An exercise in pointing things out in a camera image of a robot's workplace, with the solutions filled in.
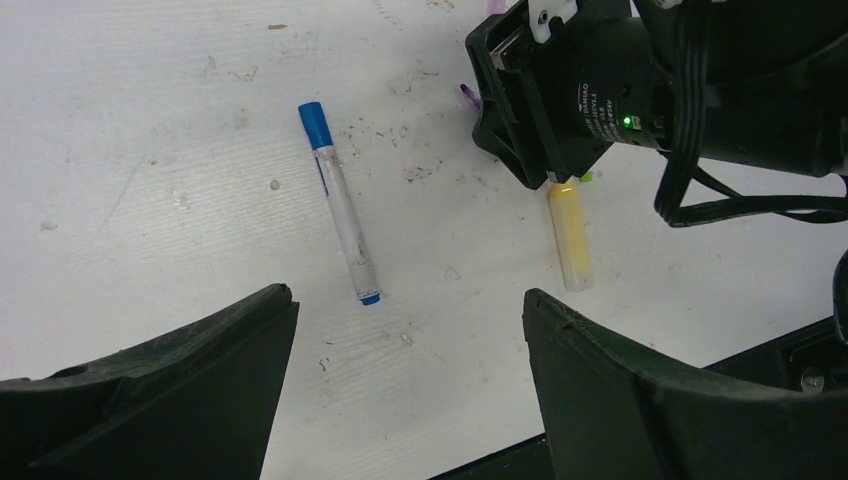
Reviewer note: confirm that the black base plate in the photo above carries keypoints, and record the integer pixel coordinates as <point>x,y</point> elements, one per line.
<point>615,409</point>

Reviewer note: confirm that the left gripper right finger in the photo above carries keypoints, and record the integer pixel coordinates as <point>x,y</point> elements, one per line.
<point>776,363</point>

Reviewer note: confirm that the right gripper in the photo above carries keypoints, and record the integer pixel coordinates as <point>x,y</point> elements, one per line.
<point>525,118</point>

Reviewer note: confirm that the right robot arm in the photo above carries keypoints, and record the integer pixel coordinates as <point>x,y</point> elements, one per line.
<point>756,83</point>

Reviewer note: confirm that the purple pen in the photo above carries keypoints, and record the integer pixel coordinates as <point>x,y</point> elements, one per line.
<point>470,96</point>

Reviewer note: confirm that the blue marker pen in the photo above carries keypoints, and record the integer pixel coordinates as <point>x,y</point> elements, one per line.
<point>342,210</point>

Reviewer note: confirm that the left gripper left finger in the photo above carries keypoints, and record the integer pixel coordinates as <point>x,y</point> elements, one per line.
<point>195,403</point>

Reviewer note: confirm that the yellow highlighter pen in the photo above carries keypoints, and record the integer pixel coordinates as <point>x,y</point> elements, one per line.
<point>569,230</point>

